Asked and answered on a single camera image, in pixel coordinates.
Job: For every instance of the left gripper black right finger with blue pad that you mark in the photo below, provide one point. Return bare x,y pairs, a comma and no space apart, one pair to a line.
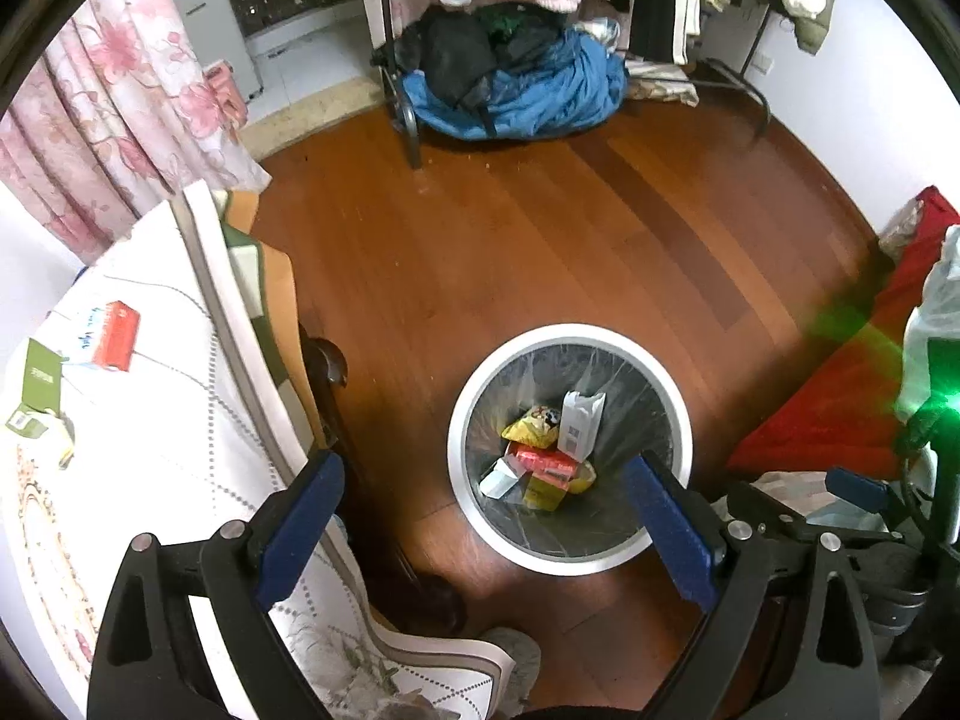
821,662

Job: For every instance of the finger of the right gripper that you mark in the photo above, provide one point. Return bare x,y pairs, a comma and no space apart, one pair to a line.
866,506
755,513

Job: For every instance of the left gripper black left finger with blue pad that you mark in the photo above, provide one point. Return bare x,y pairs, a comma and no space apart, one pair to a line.
149,660

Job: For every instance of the white carton box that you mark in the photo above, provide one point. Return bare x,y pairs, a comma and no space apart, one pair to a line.
581,421

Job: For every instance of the red soda can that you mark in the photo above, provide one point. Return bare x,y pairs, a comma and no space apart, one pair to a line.
544,462

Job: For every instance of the yellow snack bag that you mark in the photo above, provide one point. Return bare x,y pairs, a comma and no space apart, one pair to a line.
538,427

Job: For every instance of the green paper card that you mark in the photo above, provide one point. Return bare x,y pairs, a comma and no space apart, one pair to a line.
39,408

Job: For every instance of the white round trash bin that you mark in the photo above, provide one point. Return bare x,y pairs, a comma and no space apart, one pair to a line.
596,527

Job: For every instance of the checked grey cushion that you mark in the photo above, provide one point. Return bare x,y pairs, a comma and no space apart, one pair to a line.
807,494

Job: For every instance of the red blanket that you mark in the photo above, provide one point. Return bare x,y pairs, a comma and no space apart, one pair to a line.
844,415

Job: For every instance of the white patterned tablecloth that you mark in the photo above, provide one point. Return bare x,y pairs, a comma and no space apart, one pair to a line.
193,435

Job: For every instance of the grey slipper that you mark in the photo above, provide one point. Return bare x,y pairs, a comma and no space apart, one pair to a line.
527,657

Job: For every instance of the black clothes pile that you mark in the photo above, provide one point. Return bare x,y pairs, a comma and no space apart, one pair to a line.
461,51

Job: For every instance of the pink floral curtain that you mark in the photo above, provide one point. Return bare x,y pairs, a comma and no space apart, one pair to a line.
114,118

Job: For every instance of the white air purifier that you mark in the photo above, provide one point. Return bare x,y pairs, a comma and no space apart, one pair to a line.
215,35

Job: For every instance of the black clothes rack frame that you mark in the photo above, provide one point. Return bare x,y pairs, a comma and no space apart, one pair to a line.
394,57

